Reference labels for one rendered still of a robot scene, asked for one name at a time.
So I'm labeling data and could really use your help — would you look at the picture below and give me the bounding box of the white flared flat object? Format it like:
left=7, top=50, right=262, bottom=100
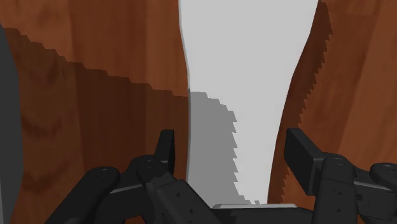
left=178, top=0, right=319, bottom=206

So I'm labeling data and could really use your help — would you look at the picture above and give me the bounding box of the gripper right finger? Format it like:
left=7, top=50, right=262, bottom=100
left=284, top=127, right=397, bottom=224

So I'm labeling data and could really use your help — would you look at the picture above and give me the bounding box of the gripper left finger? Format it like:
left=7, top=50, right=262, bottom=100
left=45, top=129, right=176, bottom=224

